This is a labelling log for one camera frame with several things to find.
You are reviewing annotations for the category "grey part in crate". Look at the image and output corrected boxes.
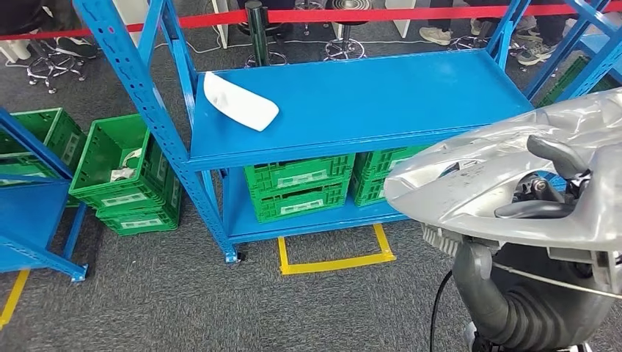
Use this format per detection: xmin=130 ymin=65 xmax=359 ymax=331
xmin=110 ymin=147 xmax=144 ymax=183

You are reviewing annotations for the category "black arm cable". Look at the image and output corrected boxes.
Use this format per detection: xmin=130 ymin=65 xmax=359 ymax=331
xmin=430 ymin=269 xmax=455 ymax=352

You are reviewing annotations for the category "white table leg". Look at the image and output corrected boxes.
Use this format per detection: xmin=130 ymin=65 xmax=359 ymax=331
xmin=211 ymin=0 xmax=230 ymax=50

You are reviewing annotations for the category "white table panel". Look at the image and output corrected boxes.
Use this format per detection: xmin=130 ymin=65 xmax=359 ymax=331
xmin=110 ymin=0 xmax=152 ymax=34
xmin=385 ymin=0 xmax=417 ymax=39

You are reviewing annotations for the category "silver wheel hubcap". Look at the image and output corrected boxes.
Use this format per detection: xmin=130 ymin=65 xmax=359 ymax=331
xmin=382 ymin=87 xmax=622 ymax=303

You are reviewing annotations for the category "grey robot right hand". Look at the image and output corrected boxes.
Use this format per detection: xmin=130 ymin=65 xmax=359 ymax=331
xmin=452 ymin=135 xmax=618 ymax=342

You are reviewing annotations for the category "yellow floor tape outline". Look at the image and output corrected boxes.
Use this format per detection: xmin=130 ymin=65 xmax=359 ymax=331
xmin=277 ymin=223 xmax=397 ymax=276

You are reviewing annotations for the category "black stanchion post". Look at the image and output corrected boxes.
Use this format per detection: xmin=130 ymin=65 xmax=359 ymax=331
xmin=244 ymin=0 xmax=271 ymax=67

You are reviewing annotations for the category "white plastic cover part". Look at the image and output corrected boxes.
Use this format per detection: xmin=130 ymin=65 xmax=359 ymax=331
xmin=202 ymin=71 xmax=280 ymax=133

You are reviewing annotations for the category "person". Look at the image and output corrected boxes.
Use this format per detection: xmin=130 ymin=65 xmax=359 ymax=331
xmin=0 ymin=0 xmax=98 ymax=59
xmin=420 ymin=0 xmax=584 ymax=67

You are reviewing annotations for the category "blue metal shelf rack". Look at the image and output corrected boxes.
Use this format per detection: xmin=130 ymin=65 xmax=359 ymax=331
xmin=578 ymin=31 xmax=622 ymax=86
xmin=0 ymin=106 xmax=89 ymax=284
xmin=73 ymin=0 xmax=622 ymax=264

